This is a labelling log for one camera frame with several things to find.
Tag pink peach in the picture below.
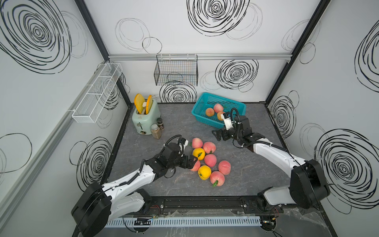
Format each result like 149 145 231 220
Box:
213 103 224 113
218 161 232 175
204 154 217 167
202 142 216 154
210 171 225 187
191 138 203 149
191 161 201 172

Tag orange peach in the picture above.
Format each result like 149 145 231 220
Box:
217 111 225 121
205 108 215 117

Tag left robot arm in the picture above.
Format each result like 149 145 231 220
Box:
71 143 198 237

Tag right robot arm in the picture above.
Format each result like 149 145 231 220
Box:
212 112 331 211

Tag teal plastic basket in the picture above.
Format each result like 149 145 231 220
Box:
191 92 246 128

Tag upper yellow pepper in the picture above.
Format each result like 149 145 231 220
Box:
192 148 206 161

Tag yellow pepper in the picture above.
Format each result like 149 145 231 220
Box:
197 166 212 180
192 148 206 161

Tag lower yellow pepper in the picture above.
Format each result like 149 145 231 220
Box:
197 166 212 180

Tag silver cap spice jar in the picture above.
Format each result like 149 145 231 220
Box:
151 124 162 140

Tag black cap spice bottle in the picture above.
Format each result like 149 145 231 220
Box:
157 118 164 131

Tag mint green toaster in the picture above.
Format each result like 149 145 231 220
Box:
132 100 161 135

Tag right yellow toast slice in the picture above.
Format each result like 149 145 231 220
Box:
145 95 153 115

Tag yellow toast slice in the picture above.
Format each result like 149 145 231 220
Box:
134 93 146 114
145 95 153 115

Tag left yellow toast slice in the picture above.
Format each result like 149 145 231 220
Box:
134 93 146 114

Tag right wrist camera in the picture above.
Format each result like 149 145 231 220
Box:
223 117 234 130

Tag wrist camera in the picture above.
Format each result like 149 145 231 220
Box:
178 137 189 151
223 117 234 130

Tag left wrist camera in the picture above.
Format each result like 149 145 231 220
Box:
178 137 189 151

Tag black wire wall basket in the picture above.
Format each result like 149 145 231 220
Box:
154 54 198 87

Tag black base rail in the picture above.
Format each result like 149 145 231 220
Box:
140 196 284 215

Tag white slotted cable duct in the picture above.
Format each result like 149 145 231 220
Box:
105 216 263 228

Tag white wire wall shelf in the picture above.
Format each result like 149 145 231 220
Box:
72 62 122 123

